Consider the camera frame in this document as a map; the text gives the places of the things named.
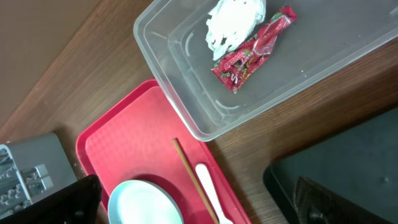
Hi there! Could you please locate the clear plastic bin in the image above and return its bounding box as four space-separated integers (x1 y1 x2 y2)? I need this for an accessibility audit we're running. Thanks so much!
134 0 397 142

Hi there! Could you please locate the black plastic tray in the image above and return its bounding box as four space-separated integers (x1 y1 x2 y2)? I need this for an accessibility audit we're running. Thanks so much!
263 109 397 223

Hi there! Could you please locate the white plastic fork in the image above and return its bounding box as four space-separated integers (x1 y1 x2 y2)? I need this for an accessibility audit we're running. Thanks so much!
195 164 233 224

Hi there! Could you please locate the red snack wrapper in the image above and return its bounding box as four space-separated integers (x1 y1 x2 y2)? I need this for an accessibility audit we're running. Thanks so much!
211 5 297 94

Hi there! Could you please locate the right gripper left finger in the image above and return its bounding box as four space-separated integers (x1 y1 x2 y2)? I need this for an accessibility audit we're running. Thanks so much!
1 174 102 224

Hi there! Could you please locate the white napkin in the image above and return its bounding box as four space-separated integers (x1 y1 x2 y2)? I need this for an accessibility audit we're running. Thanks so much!
205 0 266 60

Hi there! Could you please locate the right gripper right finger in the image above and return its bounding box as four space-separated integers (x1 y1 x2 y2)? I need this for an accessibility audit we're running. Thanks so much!
294 177 391 224

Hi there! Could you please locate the red plastic tray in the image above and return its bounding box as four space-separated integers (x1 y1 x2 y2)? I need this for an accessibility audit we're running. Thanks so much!
76 79 250 223

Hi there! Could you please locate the large light blue plate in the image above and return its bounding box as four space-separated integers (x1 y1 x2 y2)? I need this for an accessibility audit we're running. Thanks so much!
108 180 184 224

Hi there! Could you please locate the wooden chopstick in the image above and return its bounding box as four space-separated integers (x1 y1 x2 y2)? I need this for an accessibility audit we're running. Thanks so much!
173 139 219 224

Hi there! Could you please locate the grey dishwasher rack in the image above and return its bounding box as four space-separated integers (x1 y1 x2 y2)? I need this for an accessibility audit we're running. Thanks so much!
1 133 77 219

